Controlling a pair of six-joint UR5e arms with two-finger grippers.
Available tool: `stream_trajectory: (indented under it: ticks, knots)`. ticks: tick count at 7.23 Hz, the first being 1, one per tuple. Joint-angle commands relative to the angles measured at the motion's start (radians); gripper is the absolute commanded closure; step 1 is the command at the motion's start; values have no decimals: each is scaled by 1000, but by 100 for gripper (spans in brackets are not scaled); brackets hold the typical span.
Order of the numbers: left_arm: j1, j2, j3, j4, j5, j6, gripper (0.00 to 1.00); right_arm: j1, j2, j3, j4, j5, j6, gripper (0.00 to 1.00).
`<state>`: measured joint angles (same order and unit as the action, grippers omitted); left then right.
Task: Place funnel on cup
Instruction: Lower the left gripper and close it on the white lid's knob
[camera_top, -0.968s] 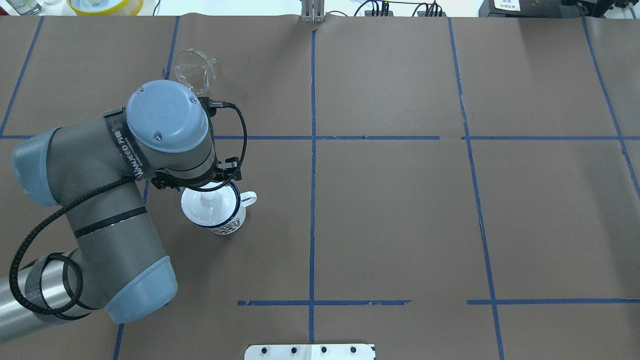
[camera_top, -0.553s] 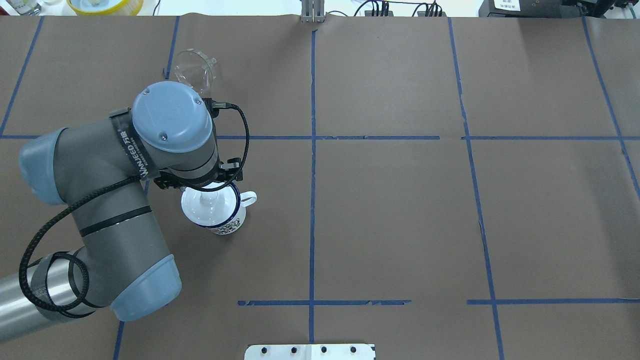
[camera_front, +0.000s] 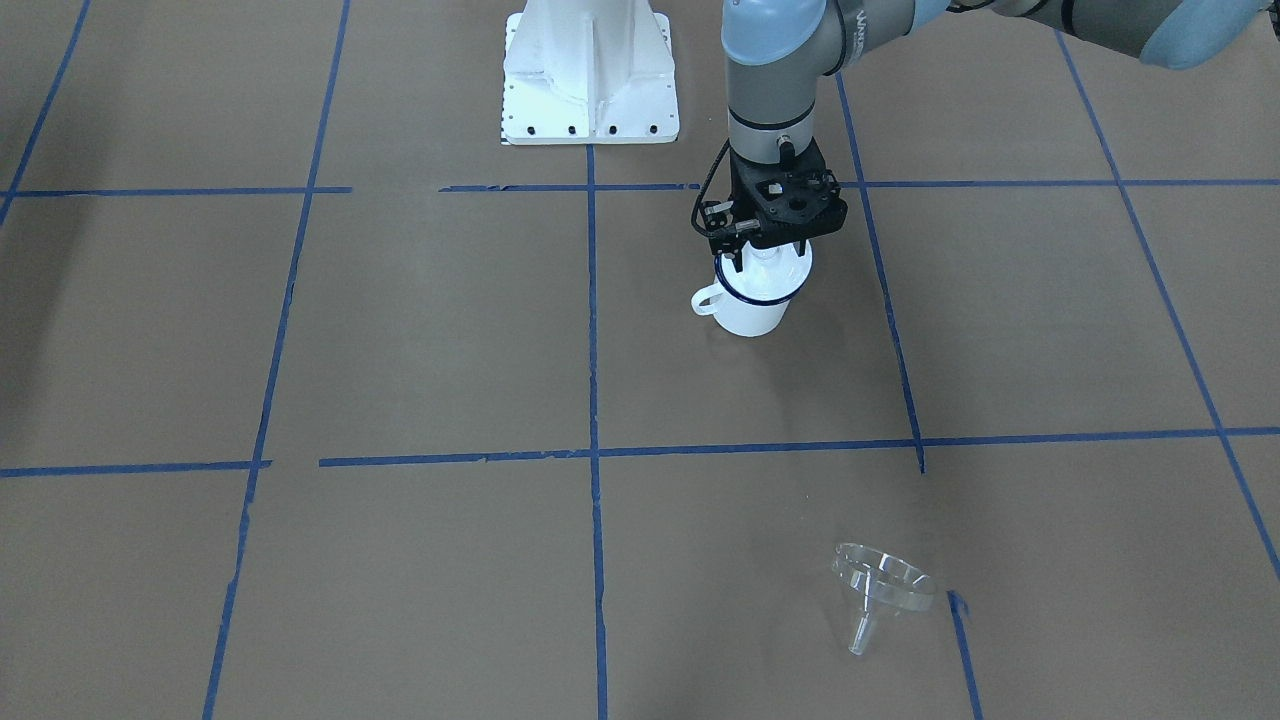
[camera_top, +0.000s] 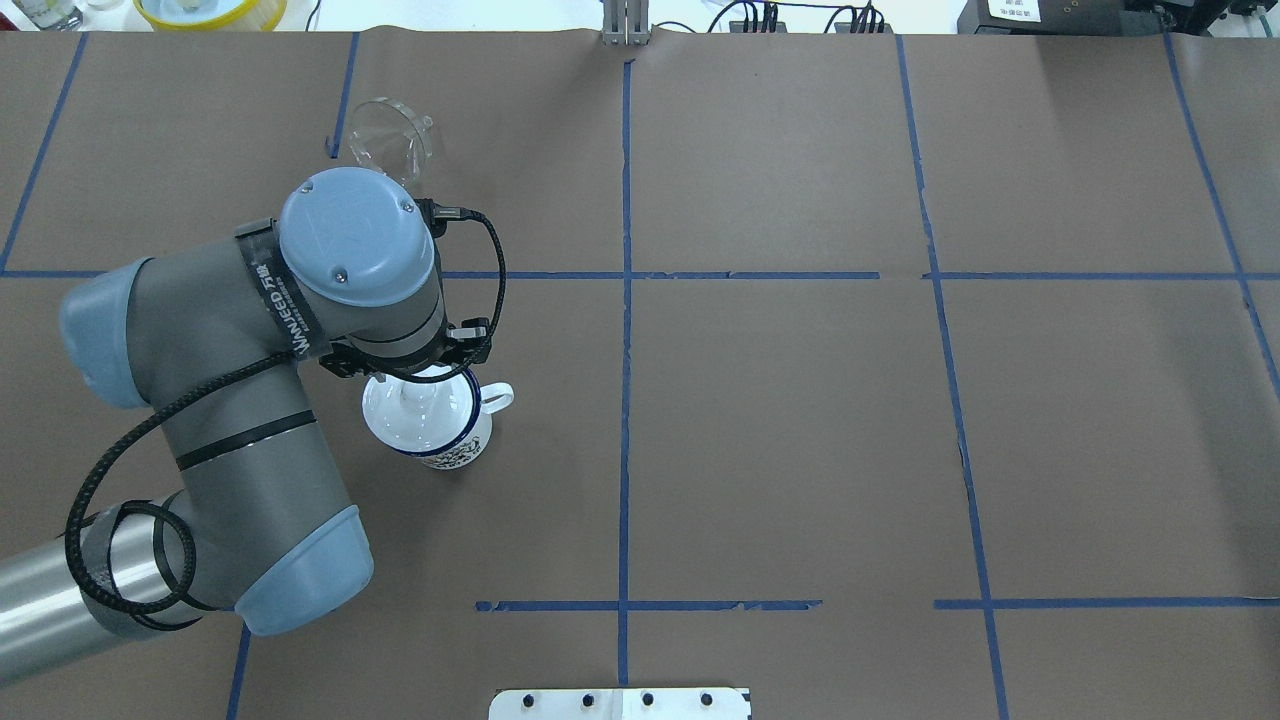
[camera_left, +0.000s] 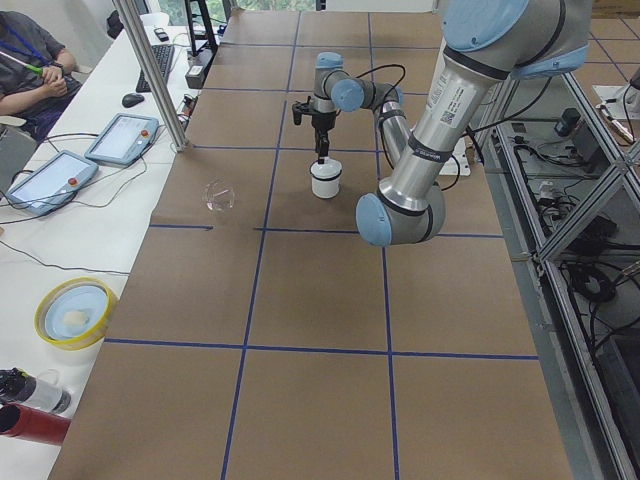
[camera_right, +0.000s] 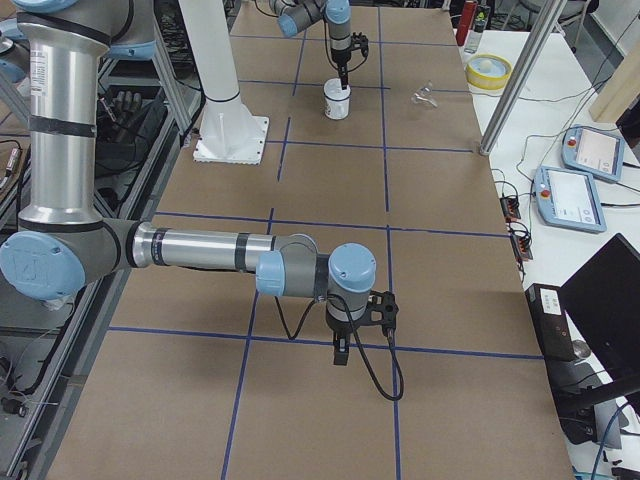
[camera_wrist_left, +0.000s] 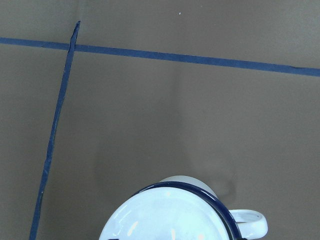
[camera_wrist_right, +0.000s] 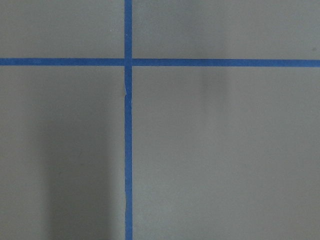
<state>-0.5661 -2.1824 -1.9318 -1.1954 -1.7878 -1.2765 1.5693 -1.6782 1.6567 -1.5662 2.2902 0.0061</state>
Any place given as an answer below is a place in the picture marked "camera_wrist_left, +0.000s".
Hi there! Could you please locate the white enamel mug lid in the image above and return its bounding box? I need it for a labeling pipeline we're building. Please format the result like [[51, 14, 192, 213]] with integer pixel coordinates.
[[99, 181, 243, 240]]

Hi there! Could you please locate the white enamel mug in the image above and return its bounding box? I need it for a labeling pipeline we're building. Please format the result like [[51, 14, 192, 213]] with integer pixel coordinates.
[[157, 175, 268, 240]]

